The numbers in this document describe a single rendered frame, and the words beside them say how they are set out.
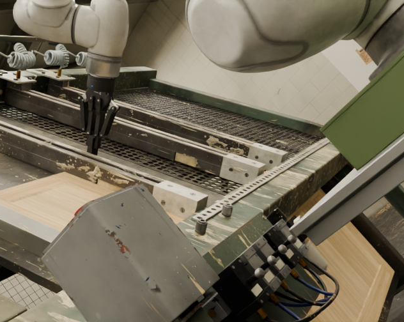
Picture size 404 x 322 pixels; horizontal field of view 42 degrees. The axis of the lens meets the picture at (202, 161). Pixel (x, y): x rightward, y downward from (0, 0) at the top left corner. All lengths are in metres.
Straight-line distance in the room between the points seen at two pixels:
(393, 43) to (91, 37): 0.82
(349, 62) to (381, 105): 4.42
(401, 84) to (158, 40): 7.34
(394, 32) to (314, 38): 0.15
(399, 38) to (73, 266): 0.53
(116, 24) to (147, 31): 6.71
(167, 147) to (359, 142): 1.10
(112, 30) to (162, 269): 0.85
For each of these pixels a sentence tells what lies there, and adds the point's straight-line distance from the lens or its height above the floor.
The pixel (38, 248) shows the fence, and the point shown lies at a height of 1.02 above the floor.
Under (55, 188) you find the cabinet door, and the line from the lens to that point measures 1.36.
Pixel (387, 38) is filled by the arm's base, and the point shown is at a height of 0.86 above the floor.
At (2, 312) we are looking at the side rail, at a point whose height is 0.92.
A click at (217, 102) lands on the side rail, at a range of 2.86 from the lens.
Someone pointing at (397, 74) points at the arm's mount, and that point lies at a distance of 0.72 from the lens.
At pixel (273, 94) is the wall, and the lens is 7.09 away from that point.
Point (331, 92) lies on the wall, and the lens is 6.77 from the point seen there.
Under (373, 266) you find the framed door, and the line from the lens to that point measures 2.40.
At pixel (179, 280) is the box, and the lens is 0.64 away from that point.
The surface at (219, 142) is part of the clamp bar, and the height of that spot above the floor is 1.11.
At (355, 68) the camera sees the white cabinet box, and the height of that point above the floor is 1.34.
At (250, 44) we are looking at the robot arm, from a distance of 0.63.
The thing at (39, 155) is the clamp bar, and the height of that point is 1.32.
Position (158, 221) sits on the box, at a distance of 0.69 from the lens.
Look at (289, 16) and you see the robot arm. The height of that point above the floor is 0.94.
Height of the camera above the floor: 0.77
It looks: 10 degrees up
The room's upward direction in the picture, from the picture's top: 40 degrees counter-clockwise
